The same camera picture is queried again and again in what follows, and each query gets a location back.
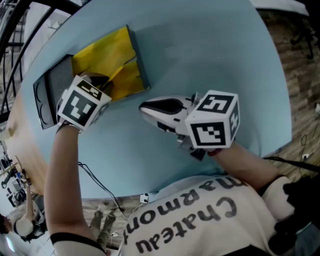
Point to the person's legs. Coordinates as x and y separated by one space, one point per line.
100 225

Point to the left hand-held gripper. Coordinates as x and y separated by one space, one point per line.
77 107

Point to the black worn harness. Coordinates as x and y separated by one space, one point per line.
297 200

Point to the light blue table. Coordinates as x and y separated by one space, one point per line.
200 50

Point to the person's left forearm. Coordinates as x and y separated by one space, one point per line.
65 175

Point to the person's white printed shirt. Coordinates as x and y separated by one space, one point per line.
200 225

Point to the person's right forearm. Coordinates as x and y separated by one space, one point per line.
245 162

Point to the wooden table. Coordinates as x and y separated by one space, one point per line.
22 150

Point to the black box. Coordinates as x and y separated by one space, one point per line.
112 50

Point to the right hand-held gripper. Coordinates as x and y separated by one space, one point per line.
210 120

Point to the white power strip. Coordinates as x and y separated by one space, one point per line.
306 156

